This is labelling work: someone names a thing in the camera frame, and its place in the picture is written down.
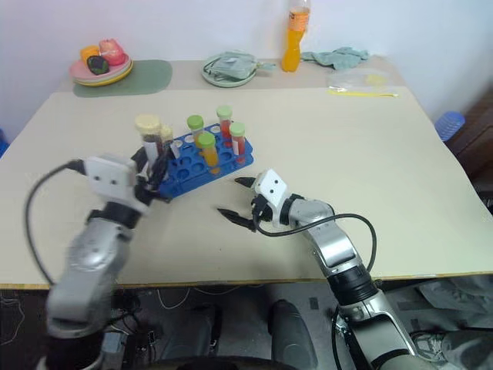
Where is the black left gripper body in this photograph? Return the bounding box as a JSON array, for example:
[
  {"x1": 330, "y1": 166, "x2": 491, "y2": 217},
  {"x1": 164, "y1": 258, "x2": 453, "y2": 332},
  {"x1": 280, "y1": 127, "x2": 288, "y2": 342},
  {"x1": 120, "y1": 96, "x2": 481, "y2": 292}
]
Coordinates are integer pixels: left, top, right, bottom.
[{"x1": 132, "y1": 171, "x2": 171, "y2": 206}]

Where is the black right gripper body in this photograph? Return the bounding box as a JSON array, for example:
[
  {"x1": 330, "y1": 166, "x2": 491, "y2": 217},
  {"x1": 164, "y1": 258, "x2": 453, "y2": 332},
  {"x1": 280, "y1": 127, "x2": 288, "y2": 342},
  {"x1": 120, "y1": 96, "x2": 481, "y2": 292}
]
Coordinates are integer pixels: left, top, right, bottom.
[{"x1": 248, "y1": 193, "x2": 276, "y2": 233}]

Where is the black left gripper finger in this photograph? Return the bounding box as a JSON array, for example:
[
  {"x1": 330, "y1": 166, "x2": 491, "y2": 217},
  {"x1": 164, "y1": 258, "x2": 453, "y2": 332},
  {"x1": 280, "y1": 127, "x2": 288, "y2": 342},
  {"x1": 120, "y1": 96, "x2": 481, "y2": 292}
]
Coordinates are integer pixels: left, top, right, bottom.
[
  {"x1": 129, "y1": 147, "x2": 149, "y2": 174},
  {"x1": 149, "y1": 146, "x2": 173, "y2": 192}
]

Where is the dark test tube cork cap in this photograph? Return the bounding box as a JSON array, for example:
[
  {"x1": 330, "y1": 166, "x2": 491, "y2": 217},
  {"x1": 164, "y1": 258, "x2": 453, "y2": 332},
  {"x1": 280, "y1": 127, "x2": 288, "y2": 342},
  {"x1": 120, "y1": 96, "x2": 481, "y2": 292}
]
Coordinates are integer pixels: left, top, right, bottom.
[{"x1": 134, "y1": 113, "x2": 162, "y2": 165}]

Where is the blue test tube rack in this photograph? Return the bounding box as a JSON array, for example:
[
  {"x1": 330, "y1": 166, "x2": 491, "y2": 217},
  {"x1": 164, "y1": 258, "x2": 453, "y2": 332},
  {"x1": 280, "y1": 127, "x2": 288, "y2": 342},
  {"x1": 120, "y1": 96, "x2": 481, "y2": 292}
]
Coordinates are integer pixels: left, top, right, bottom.
[{"x1": 156, "y1": 132, "x2": 256, "y2": 200}]

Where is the small test tube cork cap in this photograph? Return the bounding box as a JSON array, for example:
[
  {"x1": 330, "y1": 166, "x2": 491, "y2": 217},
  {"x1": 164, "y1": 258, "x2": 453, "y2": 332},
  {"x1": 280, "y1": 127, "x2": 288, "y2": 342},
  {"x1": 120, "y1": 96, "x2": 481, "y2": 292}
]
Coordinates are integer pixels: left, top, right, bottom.
[{"x1": 159, "y1": 124, "x2": 182, "y2": 159}]

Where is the red test tube green cap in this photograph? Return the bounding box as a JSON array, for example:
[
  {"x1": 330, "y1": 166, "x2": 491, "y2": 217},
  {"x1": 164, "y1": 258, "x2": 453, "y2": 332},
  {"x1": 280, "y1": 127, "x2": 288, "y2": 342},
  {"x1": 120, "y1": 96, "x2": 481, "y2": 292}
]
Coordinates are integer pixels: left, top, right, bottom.
[
  {"x1": 229, "y1": 121, "x2": 248, "y2": 165},
  {"x1": 216, "y1": 105, "x2": 233, "y2": 150}
]

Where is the orange test tube green cap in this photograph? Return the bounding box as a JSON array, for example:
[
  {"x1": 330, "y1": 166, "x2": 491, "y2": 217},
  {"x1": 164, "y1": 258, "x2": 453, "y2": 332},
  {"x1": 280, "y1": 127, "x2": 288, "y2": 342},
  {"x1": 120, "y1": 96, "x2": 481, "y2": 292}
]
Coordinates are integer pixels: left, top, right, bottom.
[{"x1": 196, "y1": 132, "x2": 221, "y2": 175}]

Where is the green placemat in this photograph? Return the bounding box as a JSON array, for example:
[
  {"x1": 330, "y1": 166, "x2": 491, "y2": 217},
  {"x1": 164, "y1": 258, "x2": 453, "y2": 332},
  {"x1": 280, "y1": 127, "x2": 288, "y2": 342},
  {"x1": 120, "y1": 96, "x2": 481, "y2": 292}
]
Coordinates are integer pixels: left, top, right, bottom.
[{"x1": 72, "y1": 58, "x2": 173, "y2": 99}]

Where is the yellow plate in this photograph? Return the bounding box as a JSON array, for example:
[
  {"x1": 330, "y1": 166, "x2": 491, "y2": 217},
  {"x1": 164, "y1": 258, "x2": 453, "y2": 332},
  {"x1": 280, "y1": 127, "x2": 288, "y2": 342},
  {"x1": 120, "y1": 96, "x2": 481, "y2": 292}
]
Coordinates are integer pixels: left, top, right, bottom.
[{"x1": 72, "y1": 61, "x2": 135, "y2": 88}]

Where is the pale green plate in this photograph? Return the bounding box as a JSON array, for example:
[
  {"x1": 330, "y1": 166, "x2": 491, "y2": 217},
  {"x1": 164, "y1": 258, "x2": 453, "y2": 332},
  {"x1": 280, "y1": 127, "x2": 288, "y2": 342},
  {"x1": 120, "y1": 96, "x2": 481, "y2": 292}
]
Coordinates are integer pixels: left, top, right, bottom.
[{"x1": 201, "y1": 53, "x2": 257, "y2": 88}]

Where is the pink plate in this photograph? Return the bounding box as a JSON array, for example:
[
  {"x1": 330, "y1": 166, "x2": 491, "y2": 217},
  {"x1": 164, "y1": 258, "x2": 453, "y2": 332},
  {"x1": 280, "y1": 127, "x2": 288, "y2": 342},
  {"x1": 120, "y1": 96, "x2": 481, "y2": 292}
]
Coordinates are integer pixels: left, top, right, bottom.
[{"x1": 69, "y1": 57, "x2": 134, "y2": 83}]

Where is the black toy fruit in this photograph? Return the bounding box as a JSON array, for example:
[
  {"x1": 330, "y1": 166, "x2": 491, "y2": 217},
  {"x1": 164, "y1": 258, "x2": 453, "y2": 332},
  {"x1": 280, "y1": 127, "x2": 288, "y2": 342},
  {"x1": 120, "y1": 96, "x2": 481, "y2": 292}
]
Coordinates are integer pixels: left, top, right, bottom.
[{"x1": 86, "y1": 55, "x2": 111, "y2": 76}]

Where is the pink toy fruit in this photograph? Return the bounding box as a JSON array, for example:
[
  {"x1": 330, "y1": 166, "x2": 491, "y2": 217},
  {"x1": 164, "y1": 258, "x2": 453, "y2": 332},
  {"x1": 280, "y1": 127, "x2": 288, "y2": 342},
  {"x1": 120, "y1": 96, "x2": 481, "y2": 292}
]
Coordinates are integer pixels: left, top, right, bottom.
[{"x1": 98, "y1": 38, "x2": 126, "y2": 66}]

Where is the grey-green folded cloth bag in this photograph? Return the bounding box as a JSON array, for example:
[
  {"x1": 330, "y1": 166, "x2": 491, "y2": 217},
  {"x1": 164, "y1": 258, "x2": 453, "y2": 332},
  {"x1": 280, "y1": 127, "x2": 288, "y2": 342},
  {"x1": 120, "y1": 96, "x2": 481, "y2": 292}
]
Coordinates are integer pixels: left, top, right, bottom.
[{"x1": 203, "y1": 50, "x2": 277, "y2": 81}]

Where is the orange toy fruit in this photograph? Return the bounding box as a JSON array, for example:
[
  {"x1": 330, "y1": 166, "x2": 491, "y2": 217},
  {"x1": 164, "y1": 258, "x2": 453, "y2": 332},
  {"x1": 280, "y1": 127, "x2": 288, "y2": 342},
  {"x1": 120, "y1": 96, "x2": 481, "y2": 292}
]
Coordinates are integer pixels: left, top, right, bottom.
[{"x1": 79, "y1": 45, "x2": 101, "y2": 63}]

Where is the dark rounded shape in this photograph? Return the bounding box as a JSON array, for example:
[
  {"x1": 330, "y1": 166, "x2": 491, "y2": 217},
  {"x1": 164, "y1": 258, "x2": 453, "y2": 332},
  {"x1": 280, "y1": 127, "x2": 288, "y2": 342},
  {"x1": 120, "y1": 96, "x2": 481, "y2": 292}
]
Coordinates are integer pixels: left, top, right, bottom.
[{"x1": 268, "y1": 299, "x2": 320, "y2": 370}]

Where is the yellow strip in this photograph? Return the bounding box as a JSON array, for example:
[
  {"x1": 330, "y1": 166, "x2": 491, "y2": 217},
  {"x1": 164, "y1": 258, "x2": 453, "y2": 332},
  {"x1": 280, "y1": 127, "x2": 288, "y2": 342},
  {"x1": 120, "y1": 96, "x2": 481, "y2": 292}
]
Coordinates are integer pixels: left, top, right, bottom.
[{"x1": 327, "y1": 89, "x2": 400, "y2": 99}]

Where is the orange soda bottle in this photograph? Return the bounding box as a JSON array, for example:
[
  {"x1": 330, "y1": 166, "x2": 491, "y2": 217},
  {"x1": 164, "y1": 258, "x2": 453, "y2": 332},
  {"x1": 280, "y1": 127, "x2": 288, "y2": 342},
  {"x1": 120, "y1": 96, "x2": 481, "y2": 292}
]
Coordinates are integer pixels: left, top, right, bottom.
[{"x1": 281, "y1": 0, "x2": 312, "y2": 73}]

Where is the clear plastic bag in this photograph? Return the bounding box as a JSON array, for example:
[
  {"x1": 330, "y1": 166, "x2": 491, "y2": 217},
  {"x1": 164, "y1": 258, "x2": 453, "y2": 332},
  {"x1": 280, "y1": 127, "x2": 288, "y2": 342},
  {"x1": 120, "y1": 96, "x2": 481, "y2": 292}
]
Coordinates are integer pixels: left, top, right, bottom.
[{"x1": 327, "y1": 68, "x2": 391, "y2": 89}]

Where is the green crumpled cloth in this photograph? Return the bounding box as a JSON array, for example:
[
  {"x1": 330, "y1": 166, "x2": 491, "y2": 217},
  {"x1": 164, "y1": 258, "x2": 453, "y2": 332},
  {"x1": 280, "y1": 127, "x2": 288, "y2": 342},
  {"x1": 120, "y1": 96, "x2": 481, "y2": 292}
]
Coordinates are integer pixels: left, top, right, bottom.
[{"x1": 300, "y1": 46, "x2": 371, "y2": 72}]

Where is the blue ribbed stool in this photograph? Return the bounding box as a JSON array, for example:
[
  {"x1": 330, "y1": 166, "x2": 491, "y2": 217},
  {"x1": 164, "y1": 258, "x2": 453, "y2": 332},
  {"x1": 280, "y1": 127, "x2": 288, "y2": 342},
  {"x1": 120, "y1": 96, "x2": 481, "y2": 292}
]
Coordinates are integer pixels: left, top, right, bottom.
[{"x1": 434, "y1": 111, "x2": 468, "y2": 143}]

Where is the brown wooden cabinet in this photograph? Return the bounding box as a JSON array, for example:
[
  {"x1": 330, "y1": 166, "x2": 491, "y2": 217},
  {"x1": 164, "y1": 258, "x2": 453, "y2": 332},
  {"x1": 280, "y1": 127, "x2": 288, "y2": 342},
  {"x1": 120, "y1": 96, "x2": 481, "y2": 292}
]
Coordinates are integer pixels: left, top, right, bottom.
[{"x1": 448, "y1": 89, "x2": 493, "y2": 184}]

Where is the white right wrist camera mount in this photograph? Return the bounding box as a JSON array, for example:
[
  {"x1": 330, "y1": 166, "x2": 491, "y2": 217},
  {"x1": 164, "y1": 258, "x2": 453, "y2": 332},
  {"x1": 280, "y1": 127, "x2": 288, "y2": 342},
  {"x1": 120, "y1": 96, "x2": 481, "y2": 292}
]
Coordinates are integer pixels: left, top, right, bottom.
[{"x1": 252, "y1": 167, "x2": 290, "y2": 229}]

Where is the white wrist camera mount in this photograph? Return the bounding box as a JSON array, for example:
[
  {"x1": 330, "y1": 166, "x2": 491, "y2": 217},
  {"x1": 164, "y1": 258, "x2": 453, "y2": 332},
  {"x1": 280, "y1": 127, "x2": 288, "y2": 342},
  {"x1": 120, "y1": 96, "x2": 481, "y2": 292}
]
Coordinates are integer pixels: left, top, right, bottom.
[
  {"x1": 252, "y1": 167, "x2": 290, "y2": 229},
  {"x1": 82, "y1": 153, "x2": 152, "y2": 215}
]

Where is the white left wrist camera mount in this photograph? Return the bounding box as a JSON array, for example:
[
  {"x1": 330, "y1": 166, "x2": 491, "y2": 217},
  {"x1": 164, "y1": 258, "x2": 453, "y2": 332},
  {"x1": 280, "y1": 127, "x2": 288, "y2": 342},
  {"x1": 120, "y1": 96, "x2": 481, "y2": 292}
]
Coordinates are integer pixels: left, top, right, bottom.
[{"x1": 82, "y1": 153, "x2": 152, "y2": 215}]

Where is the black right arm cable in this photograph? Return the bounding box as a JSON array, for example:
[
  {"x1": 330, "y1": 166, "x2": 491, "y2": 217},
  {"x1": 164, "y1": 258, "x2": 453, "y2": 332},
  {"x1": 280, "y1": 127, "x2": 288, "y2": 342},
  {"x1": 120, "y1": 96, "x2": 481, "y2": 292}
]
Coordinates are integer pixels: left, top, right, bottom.
[{"x1": 255, "y1": 213, "x2": 377, "y2": 279}]

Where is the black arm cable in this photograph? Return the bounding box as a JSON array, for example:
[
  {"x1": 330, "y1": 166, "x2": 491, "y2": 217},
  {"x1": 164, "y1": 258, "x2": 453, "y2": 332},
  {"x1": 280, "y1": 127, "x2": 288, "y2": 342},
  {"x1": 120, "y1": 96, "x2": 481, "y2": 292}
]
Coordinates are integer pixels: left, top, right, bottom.
[
  {"x1": 255, "y1": 213, "x2": 377, "y2": 279},
  {"x1": 24, "y1": 159, "x2": 86, "y2": 287}
]

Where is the white floor cable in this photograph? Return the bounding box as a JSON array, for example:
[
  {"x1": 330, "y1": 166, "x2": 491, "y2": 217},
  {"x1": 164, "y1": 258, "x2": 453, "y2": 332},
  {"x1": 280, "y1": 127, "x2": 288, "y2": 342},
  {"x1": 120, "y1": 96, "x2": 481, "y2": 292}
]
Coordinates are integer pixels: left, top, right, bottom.
[{"x1": 156, "y1": 286, "x2": 193, "y2": 311}]

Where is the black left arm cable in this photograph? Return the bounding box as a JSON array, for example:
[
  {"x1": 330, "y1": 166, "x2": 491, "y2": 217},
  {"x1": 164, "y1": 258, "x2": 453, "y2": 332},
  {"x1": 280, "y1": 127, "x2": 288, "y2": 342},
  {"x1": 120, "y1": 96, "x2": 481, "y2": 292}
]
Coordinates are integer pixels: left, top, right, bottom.
[{"x1": 24, "y1": 159, "x2": 86, "y2": 287}]

